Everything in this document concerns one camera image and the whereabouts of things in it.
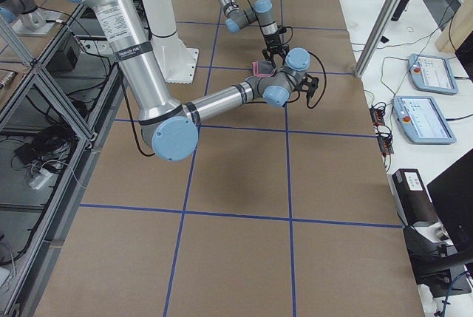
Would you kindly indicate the small orange circuit board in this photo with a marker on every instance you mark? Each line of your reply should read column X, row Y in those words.
column 377, row 113

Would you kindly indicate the blue teach pendant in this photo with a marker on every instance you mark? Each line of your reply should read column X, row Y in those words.
column 432, row 74
column 422, row 121

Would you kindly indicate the aluminium frame rail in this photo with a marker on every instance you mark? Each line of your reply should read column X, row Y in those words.
column 55, row 114

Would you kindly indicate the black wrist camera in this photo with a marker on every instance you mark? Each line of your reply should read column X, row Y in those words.
column 308, row 85
column 283, row 29

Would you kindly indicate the far blue teach pendant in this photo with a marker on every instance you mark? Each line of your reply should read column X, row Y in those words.
column 432, row 74

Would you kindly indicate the pink and grey towel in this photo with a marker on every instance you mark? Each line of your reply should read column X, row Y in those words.
column 263, row 68

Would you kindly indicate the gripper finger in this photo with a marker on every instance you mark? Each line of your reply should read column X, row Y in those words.
column 272, row 61

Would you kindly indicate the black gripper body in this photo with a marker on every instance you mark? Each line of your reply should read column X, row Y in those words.
column 273, row 41

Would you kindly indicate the near blue teach pendant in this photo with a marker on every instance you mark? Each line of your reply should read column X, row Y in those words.
column 422, row 121

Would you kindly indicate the black device with label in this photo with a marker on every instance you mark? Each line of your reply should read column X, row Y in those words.
column 412, row 199

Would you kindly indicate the black monitor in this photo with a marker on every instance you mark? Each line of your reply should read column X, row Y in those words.
column 451, row 194

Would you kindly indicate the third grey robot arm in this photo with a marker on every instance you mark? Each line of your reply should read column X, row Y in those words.
column 27, row 18

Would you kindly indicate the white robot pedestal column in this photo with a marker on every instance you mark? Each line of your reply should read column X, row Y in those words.
column 177, row 62

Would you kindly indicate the white power strip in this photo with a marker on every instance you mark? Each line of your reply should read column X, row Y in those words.
column 40, row 179

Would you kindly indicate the aluminium frame post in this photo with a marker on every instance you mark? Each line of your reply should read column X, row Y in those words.
column 374, row 38

